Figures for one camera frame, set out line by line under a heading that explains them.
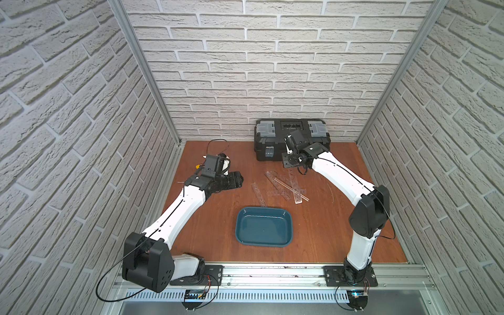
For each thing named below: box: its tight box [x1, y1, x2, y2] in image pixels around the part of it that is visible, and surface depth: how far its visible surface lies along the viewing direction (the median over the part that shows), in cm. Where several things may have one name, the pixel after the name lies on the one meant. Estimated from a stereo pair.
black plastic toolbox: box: [253, 118, 332, 162], surface depth 104 cm
